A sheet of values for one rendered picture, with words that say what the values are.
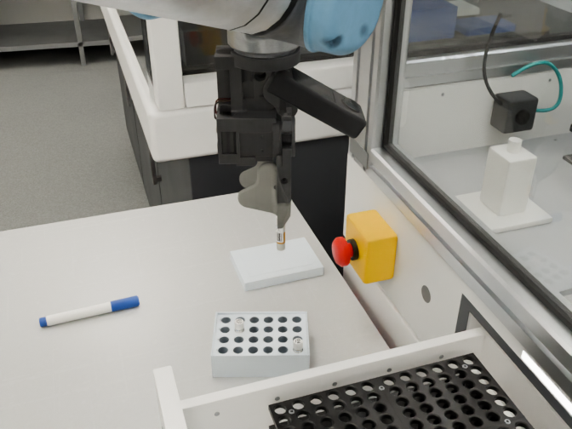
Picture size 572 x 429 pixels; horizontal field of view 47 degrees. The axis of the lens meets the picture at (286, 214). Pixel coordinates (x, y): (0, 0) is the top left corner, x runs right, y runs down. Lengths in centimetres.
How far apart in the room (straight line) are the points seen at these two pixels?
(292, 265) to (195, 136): 37
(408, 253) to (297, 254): 25
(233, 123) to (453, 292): 31
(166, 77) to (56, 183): 182
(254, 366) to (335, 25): 51
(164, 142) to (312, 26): 82
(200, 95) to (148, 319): 46
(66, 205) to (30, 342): 186
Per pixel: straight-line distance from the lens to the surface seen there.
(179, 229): 114
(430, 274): 80
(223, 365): 85
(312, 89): 69
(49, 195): 290
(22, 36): 454
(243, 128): 68
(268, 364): 85
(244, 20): 43
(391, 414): 65
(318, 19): 45
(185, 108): 124
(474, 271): 71
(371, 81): 88
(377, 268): 87
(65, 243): 115
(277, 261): 102
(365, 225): 87
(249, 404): 68
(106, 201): 278
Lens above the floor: 138
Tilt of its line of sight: 32 degrees down
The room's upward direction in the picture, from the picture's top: straight up
